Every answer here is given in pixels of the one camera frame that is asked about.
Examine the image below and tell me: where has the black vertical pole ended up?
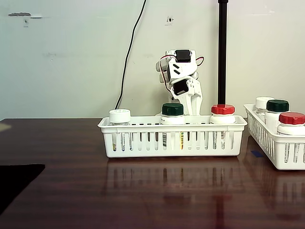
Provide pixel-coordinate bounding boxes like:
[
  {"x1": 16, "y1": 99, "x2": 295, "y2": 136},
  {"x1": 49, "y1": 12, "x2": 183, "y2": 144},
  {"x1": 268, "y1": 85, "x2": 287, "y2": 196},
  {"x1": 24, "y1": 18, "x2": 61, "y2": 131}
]
[{"x1": 218, "y1": 0, "x2": 230, "y2": 107}]

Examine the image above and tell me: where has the black cable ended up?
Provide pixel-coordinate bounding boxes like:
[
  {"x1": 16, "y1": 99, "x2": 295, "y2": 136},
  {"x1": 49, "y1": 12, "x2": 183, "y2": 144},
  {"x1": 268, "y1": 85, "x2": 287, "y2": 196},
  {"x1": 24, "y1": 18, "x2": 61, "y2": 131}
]
[{"x1": 114, "y1": 0, "x2": 148, "y2": 110}]

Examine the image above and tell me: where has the white plastic basket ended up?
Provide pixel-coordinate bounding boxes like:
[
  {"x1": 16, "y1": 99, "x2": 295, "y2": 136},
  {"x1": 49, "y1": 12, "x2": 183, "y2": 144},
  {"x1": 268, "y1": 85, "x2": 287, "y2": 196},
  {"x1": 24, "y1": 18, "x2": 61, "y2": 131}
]
[
  {"x1": 97, "y1": 115, "x2": 248, "y2": 158},
  {"x1": 243, "y1": 104, "x2": 305, "y2": 171}
]

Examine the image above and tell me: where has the white-capped bottle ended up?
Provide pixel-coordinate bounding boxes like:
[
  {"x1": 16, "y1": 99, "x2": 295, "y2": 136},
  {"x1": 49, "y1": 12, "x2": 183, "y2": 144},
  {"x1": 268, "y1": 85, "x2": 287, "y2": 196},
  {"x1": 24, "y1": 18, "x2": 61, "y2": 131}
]
[
  {"x1": 109, "y1": 108, "x2": 132, "y2": 152},
  {"x1": 254, "y1": 96, "x2": 275, "y2": 122}
]

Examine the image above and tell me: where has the green-capped bottle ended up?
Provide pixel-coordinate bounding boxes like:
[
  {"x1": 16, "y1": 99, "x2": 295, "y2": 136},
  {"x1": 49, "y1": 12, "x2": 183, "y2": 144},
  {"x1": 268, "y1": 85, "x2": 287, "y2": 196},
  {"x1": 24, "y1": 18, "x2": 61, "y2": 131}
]
[
  {"x1": 160, "y1": 103, "x2": 185, "y2": 150},
  {"x1": 264, "y1": 99, "x2": 291, "y2": 134}
]

